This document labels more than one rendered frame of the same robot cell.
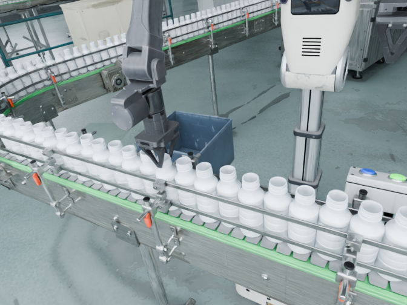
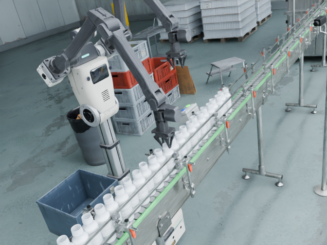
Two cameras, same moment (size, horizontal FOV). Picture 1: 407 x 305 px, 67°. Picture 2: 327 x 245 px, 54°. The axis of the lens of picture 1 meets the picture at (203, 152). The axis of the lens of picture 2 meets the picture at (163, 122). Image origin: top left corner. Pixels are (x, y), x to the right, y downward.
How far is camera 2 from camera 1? 1.58 m
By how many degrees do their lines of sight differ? 73
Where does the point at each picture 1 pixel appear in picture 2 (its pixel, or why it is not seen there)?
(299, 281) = (213, 147)
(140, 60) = (161, 94)
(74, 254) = not seen: outside the picture
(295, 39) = (99, 95)
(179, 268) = not seen: outside the picture
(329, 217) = (207, 114)
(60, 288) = not seen: outside the picture
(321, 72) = (113, 104)
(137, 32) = (153, 85)
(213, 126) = (69, 185)
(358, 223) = (210, 110)
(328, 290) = (217, 140)
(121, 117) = (178, 115)
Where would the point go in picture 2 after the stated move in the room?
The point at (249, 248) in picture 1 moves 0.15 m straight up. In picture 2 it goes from (202, 149) to (199, 125)
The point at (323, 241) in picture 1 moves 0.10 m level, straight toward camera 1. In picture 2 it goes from (208, 125) to (225, 127)
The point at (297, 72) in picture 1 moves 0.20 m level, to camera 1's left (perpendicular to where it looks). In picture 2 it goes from (105, 111) to (99, 125)
